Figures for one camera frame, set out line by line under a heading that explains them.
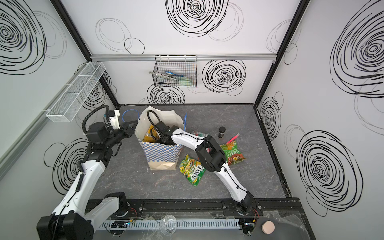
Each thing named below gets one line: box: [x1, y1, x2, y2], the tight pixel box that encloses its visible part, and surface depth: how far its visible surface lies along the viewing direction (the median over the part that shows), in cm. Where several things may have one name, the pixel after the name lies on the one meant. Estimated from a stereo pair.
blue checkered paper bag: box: [135, 106, 184, 170], surface depth 79 cm
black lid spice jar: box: [218, 126, 226, 139], surface depth 96 cm
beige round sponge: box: [261, 220, 276, 235], surface depth 69 cm
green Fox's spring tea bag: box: [179, 154, 206, 187], surface depth 85 cm
